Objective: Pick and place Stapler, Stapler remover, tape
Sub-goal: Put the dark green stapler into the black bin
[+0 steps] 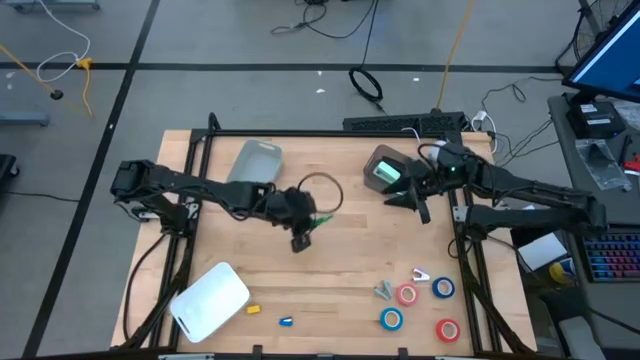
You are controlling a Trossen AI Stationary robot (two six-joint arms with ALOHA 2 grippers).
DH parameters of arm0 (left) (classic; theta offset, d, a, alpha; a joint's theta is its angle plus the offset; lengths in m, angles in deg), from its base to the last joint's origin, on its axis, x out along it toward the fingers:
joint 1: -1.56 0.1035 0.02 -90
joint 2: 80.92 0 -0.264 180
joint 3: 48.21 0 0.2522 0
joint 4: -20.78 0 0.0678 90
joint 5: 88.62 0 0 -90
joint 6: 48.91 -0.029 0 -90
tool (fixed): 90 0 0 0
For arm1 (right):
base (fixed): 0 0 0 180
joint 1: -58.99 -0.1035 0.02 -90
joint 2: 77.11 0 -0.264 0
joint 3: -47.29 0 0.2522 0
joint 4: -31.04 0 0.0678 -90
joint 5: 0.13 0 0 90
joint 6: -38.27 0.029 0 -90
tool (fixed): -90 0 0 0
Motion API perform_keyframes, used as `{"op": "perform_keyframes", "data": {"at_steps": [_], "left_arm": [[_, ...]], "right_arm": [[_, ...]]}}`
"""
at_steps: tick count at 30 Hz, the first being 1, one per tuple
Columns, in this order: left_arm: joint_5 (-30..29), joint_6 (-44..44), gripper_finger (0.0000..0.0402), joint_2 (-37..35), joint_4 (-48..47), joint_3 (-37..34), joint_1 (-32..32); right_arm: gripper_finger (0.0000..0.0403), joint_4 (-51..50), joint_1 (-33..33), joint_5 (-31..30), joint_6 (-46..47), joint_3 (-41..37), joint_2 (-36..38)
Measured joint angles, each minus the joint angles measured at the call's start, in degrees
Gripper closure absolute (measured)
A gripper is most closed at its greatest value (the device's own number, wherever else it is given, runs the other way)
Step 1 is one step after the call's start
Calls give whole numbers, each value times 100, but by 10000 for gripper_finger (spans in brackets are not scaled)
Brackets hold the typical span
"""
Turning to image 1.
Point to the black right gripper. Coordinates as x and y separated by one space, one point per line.
425 180

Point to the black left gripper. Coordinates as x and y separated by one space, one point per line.
292 207

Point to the mint green stapler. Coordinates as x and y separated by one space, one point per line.
386 172

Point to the pink tape roll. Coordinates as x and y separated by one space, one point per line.
407 285

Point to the dark blue tape roll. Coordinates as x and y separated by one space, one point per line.
443 279

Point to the yellow mini stapler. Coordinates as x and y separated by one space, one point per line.
253 309

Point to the blue mini stapler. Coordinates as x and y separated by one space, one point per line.
286 321

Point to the light blue tape roll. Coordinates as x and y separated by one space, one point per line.
391 310

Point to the red tape roll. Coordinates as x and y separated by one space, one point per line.
448 321

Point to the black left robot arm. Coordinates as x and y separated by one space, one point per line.
200 185

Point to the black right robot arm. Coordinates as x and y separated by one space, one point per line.
525 195

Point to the grey-blue staple remover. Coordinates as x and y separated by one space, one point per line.
383 291

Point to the smoky transparent plastic bin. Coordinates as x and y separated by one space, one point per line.
369 165

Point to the light grey plastic bin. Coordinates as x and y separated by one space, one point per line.
255 162

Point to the black perforated metal box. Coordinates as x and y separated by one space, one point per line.
400 122

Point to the white power plug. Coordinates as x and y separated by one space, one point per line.
481 117

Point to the white paper box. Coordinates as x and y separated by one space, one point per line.
542 250

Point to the grey desk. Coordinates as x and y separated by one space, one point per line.
570 200

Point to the clear plastic bag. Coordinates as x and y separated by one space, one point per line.
602 162

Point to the black mini computer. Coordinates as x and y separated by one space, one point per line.
595 120

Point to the backlit colourful keyboard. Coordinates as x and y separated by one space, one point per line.
612 255

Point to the grey chair seat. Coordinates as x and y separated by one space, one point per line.
580 340

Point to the computer monitor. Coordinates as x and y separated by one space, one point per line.
610 65

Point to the black floor fan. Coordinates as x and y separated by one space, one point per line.
590 30

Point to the black floor puck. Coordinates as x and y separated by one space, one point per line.
56 94

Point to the grey cart base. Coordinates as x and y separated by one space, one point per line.
22 118
50 5

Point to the black floor object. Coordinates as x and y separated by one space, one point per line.
6 170

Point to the black aluminium table frame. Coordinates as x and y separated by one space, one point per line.
325 133

